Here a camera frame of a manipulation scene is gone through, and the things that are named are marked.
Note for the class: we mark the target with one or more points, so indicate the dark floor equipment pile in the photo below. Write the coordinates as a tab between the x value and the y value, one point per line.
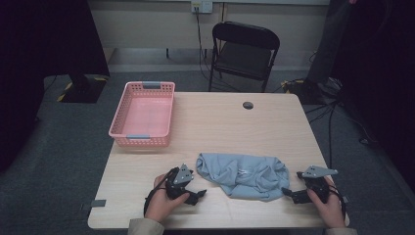
310	89

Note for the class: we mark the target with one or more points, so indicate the dark curtain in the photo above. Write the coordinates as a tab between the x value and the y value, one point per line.
385	81
39	65

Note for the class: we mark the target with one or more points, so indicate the light blue printed t-shirt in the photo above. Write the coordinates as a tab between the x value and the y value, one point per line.
248	178

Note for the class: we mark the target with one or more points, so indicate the pink plastic basket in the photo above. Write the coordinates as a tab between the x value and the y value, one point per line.
147	114

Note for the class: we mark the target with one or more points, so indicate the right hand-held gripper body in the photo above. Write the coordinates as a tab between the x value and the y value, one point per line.
316	184

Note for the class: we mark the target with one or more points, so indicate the person's left hand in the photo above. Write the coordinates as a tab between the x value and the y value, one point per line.
160	204

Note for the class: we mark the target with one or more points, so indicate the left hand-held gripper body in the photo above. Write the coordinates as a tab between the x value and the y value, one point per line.
177	186

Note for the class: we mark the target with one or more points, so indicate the person's right hand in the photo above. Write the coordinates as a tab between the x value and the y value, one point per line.
331	212

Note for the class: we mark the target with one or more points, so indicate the black folding chair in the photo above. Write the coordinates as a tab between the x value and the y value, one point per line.
243	60

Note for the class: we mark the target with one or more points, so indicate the black stand base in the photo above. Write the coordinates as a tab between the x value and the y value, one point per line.
83	89

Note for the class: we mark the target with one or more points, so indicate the grey tape strip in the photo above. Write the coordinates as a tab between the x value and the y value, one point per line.
98	203

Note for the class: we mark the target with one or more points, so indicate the white wall outlet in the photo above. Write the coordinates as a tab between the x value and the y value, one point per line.
201	6

